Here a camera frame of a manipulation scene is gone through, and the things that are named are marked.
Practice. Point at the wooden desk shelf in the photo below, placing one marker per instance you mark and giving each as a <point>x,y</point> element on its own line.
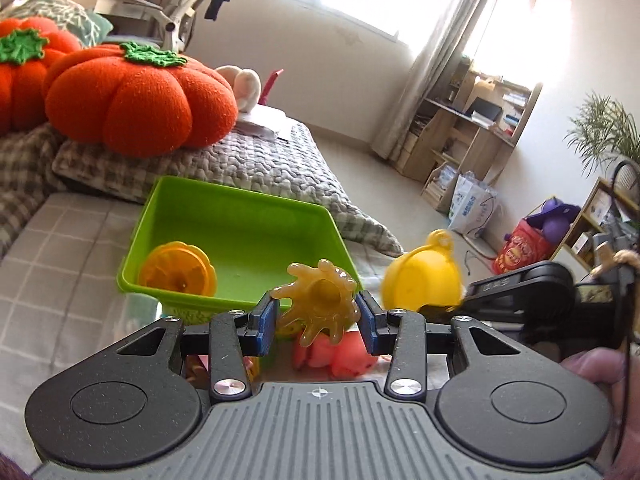
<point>470,123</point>

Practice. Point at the green plastic bin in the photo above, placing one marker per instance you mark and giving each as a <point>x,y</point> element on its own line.
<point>250,239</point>

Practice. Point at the white office chair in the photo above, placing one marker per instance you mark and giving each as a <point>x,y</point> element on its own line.
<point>173,25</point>

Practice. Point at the orange ridged wheel toy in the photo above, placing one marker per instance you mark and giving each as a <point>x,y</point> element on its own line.
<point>179,267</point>

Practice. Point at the red plastic object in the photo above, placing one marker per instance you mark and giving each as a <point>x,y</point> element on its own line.
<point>267,87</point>

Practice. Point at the amber translucent gear toy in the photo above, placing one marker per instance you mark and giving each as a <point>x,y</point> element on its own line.
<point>322,301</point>

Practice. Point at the orange pumpkin cushion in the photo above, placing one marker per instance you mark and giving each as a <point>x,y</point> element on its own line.
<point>138,101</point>
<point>29,46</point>

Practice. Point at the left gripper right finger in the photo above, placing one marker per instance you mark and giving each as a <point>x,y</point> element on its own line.
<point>400,334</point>

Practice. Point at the grey window curtain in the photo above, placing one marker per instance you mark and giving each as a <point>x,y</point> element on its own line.
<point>453,19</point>

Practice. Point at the plaid checkered pillow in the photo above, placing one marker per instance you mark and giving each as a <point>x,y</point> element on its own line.
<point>26,178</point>

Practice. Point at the white plush bunny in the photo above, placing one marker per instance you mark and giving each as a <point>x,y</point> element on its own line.
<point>245,83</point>

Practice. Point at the purple plush toy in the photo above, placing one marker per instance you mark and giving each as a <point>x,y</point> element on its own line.
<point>554,219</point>

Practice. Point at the white paper bag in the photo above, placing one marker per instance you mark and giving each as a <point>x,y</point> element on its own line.
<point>472,206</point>

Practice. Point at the grey quilted blanket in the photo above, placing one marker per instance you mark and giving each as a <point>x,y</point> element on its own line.
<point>293,168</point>

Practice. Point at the right hand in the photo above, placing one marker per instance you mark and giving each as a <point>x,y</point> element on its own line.
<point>607,368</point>

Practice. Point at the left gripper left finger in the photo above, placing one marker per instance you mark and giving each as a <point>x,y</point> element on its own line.
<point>233,337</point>

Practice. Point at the teal patterned pillow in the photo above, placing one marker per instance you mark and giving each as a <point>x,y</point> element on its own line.
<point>90,28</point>

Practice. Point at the far orange pumpkin cushion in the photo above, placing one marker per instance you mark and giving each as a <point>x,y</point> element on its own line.
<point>29,46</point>

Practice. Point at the near orange pumpkin cushion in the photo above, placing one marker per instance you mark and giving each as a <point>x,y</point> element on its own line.
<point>138,101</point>

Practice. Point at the wooden side shelf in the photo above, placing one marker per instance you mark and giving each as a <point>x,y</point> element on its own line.
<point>576,250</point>

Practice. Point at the pink pig toy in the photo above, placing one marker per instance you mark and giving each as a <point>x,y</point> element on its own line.
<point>346,360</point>

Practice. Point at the red snack bag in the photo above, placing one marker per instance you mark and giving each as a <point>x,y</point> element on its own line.
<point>524,246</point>

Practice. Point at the green potted plant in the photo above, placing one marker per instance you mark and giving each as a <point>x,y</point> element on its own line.
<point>602,131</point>

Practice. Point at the yellow toy cup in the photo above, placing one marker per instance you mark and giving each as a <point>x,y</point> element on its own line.
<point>428,276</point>

